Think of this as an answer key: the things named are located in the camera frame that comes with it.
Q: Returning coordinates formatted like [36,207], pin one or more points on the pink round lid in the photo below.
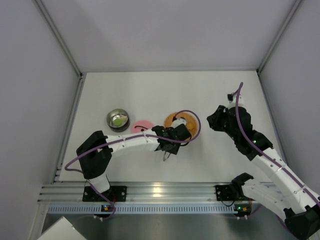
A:
[141,126]

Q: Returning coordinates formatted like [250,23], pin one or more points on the green round food piece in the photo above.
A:
[117,122]

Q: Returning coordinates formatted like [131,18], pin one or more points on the aluminium rail base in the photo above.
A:
[135,192]

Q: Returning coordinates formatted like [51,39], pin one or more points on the orange woven plate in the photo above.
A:
[189,119]

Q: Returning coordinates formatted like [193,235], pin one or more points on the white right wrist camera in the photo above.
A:
[234,100]

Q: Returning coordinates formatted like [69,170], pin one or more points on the steel bowl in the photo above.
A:
[117,113]

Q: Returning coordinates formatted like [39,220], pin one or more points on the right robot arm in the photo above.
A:
[295,203]

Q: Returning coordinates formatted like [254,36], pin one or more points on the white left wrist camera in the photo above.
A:
[178,122]

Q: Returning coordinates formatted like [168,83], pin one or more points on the slotted cable duct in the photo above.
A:
[143,209]

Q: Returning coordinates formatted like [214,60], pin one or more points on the white box corner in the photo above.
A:
[61,230]

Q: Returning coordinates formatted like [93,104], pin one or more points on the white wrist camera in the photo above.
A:
[178,122]
[234,100]

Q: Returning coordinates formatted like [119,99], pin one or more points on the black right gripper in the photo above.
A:
[215,120]

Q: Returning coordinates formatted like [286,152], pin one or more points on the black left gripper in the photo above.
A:
[169,148]

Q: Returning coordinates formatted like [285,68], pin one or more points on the white food cube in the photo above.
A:
[124,117]

